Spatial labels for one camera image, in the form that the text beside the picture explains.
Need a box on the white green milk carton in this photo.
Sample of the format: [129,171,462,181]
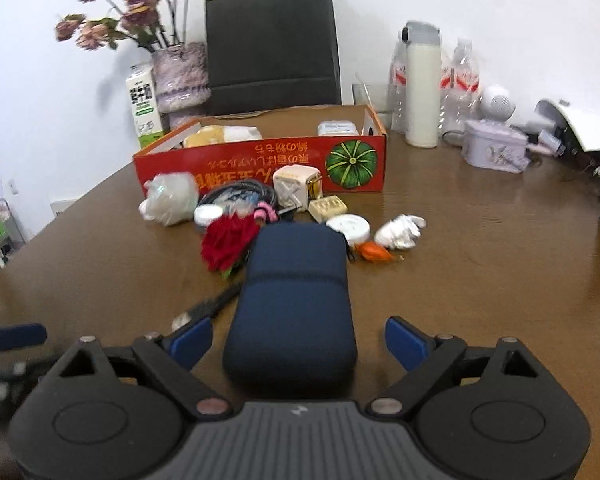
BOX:
[125,63,164,149]

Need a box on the white soft packet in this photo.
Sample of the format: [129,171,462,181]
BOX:
[222,124,264,142]

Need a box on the yellow snack packet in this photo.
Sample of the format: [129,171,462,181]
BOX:
[182,125,226,149]

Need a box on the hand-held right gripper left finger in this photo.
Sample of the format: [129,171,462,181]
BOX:
[45,316,233,421]

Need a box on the red fabric rose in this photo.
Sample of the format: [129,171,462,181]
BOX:
[201,214,261,279]

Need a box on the black pen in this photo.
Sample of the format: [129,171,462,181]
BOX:
[172,282,244,334]

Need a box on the beige socket adapter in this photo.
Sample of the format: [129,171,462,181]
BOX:
[308,194,349,224]

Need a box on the white power plug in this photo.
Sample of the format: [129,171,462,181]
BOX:
[527,129,566,159]

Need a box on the white flat plastic box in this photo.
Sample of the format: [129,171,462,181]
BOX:
[316,119,360,137]

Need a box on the white round speaker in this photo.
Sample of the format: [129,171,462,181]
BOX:
[479,84,517,122]

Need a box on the white round lid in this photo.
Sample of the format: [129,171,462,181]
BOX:
[325,213,371,246]

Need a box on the crumpled white tissue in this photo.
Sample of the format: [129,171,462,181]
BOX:
[373,213,427,251]

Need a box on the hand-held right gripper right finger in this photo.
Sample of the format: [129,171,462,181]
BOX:
[364,315,554,419]

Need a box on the cream cube charger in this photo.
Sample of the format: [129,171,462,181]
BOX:
[272,165,325,211]

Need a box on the clear drinking glass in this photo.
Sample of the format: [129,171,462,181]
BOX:
[352,82,394,129]

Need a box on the red cardboard box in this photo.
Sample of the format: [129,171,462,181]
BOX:
[133,104,389,199]

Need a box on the white thermos bottle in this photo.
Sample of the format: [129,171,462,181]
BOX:
[403,20,442,149]

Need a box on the wooden desktop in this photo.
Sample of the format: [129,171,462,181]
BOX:
[0,104,600,480]

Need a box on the lavender tin box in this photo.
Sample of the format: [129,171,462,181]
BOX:
[460,118,531,175]

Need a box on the white plastic bag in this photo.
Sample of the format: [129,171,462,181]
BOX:
[139,172,200,227]

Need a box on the navy blue fabric pouch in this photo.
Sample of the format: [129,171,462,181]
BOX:
[222,223,359,399]

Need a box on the coiled grey braided cable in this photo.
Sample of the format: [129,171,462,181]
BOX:
[197,183,282,224]

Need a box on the orange dried pod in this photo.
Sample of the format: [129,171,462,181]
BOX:
[354,241,396,264]

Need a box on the mottled purple vase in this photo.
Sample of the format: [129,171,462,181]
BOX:
[151,42,212,134]

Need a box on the white wall outlet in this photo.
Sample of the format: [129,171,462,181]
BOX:
[49,199,79,219]

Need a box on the clear plastic water bottle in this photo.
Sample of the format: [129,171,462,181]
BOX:
[452,37,482,134]
[389,39,409,134]
[439,51,455,134]

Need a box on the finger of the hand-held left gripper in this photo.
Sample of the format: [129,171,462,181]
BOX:
[0,323,48,354]

